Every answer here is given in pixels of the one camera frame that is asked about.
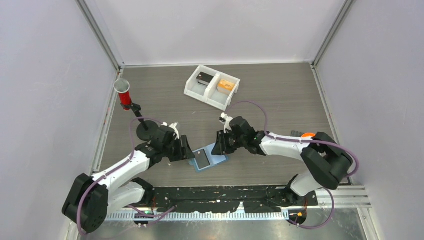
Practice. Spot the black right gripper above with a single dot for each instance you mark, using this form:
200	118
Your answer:
221	147

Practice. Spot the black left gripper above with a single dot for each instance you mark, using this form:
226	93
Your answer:
185	153

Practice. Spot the blue leather card holder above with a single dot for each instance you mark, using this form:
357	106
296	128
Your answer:
213	159

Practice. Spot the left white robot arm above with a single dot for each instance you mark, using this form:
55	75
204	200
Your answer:
92	198

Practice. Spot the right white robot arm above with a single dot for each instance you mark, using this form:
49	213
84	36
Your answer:
327	163

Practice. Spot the orange card box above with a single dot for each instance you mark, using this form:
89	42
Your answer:
225	86

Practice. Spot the black card box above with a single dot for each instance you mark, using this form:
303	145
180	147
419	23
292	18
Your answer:
204	79

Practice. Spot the white divided plastic bin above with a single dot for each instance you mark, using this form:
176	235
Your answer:
209	94

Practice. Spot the orange toy brick arch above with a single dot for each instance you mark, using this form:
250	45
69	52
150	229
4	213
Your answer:
308	135

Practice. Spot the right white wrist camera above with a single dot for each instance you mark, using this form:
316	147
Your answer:
225	119

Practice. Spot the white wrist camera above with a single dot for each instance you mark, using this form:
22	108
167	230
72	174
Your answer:
174	127
225	119

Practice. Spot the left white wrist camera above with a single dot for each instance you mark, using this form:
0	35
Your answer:
174	127

